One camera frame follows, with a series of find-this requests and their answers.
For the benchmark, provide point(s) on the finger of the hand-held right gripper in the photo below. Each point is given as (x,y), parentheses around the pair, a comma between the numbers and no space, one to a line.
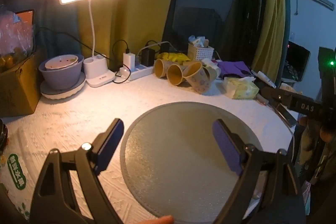
(296,103)
(286,116)

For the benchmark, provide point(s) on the yellow curtain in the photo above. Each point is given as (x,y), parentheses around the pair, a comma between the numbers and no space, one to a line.
(131,19)

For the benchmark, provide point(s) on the white dish with crumbs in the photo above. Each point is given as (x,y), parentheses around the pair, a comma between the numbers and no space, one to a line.
(61,62)

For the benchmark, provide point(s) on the grey round mat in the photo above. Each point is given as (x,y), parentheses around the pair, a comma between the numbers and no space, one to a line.
(181,161)

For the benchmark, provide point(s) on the white power strip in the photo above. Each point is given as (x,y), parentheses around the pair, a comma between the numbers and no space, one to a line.
(139,72)

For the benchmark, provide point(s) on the white round ribbed plate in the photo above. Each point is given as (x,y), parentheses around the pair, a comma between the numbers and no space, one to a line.
(63,92)

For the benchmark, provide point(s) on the yellow tissue pack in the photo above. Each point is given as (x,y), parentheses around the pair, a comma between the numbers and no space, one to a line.
(241,87)

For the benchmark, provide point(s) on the white woven basket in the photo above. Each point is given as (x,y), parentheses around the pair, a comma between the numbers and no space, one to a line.
(200,53)

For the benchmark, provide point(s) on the white tube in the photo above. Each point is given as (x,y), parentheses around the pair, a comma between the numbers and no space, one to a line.
(263,78)

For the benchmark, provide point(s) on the cardboard box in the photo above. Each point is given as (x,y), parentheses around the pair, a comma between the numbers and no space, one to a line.
(18,92)

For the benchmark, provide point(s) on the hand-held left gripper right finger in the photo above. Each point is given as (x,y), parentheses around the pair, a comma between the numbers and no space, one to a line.
(225,146)

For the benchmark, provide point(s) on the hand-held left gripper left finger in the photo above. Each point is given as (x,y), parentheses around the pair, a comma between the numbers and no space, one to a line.
(111,144)

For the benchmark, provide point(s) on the black round object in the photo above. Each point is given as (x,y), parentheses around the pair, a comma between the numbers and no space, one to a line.
(3,134)

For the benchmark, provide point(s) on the white bag with green label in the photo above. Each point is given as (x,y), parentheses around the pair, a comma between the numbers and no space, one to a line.
(13,182)

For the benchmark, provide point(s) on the black power adapter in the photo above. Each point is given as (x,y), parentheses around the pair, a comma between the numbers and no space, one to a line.
(147,57)

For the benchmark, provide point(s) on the purple cloth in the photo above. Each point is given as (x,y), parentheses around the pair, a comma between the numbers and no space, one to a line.
(233,67)

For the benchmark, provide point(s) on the purple bowl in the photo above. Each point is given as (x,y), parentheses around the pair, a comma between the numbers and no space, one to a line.
(61,77)

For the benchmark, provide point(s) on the person's patterned clothing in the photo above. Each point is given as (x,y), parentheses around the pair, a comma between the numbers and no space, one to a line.
(312,158)

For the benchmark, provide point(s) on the yellow rubber gloves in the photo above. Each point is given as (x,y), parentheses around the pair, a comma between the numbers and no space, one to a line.
(174,56)

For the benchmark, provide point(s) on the beige flower patterned cup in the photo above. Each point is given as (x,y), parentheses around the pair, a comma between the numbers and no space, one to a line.
(199,81)

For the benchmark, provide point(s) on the white charger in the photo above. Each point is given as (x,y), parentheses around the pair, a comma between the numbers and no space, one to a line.
(128,60)

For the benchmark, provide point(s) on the person's left hand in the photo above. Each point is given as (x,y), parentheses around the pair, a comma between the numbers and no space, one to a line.
(158,220)

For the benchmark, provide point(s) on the small white bottles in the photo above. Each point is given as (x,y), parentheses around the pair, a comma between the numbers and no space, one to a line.
(198,40)

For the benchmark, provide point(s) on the white desk lamp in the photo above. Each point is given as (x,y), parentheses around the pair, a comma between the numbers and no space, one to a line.
(93,69)

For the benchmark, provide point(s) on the person's right hand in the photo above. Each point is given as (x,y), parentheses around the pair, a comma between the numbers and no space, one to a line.
(327,135)

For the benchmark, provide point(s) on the clear plastic bag of oranges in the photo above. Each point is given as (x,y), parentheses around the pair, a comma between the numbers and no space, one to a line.
(14,40)

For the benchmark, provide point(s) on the black monitor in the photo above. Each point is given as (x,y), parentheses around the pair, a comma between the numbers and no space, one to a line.
(296,61)

